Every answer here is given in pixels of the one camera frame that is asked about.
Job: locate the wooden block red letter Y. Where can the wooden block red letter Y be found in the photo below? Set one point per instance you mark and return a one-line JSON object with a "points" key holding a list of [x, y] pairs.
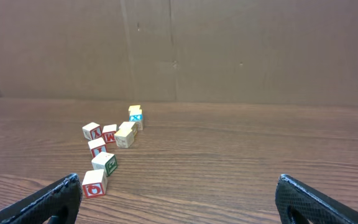
{"points": [[92, 131]]}

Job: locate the wooden block red letter M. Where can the wooden block red letter M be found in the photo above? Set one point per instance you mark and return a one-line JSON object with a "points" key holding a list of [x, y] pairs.
{"points": [[109, 132]]}

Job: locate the far yellow wooden block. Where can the far yellow wooden block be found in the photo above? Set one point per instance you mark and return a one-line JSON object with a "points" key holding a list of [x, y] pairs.
{"points": [[133, 107]]}

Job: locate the wooden block blue X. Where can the wooden block blue X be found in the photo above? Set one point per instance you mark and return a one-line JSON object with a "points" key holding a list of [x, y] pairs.
{"points": [[137, 117]]}

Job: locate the wooden block red letter I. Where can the wooden block red letter I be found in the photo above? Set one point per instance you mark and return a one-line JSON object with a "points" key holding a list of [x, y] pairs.
{"points": [[96, 146]]}

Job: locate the wooden block green side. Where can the wooden block green side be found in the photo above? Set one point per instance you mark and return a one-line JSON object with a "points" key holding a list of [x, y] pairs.
{"points": [[106, 161]]}

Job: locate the wooden block yellow top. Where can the wooden block yellow top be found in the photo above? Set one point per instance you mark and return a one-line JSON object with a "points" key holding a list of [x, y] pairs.
{"points": [[124, 138]]}

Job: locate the wooden block red apple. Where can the wooden block red apple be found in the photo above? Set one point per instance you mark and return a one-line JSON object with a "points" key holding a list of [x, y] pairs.
{"points": [[94, 183]]}

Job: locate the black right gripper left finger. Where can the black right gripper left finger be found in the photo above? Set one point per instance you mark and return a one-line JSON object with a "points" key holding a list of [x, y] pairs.
{"points": [[57, 203]]}

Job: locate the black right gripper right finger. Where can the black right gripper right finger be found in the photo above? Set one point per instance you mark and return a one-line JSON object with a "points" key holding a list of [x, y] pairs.
{"points": [[297, 202]]}

